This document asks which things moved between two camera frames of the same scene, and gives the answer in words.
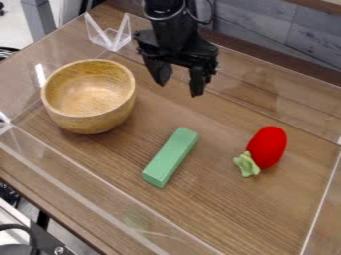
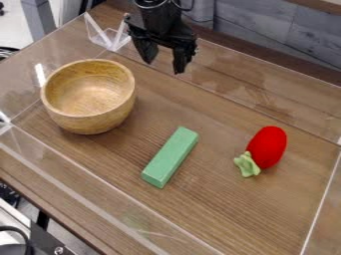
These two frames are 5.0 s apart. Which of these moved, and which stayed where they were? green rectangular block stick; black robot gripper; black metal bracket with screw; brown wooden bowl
Moved: black robot gripper
Stayed: brown wooden bowl; green rectangular block stick; black metal bracket with screw
